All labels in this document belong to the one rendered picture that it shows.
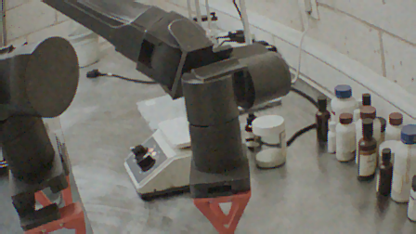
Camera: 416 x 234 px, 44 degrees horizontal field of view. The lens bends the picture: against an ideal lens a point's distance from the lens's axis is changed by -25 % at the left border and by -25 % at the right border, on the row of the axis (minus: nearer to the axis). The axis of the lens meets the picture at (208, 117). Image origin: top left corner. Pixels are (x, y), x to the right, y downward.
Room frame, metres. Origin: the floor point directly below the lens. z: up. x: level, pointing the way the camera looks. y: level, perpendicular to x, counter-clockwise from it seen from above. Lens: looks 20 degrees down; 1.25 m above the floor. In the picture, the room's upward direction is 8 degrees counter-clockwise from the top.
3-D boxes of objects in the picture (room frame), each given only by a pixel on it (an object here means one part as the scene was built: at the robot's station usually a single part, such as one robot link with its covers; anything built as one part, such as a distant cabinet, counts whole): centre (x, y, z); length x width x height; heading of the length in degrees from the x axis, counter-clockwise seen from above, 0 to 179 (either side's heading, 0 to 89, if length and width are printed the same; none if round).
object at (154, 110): (1.44, 0.00, 0.76); 0.30 x 0.20 x 0.01; 105
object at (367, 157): (0.93, -0.28, 0.80); 0.04 x 0.04 x 0.11
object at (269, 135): (1.08, -0.10, 0.79); 0.06 x 0.06 x 0.08
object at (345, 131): (1.03, -0.25, 0.79); 0.05 x 0.05 x 0.09
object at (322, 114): (1.14, -0.22, 0.79); 0.04 x 0.04 x 0.09
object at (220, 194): (0.69, -0.01, 0.88); 0.07 x 0.07 x 0.09; 86
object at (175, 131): (1.08, 0.02, 0.83); 0.12 x 0.12 x 0.01; 15
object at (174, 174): (1.07, 0.04, 0.79); 0.22 x 0.13 x 0.08; 105
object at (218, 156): (0.70, -0.01, 0.96); 0.10 x 0.07 x 0.07; 176
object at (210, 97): (0.70, -0.01, 1.02); 0.07 x 0.06 x 0.07; 122
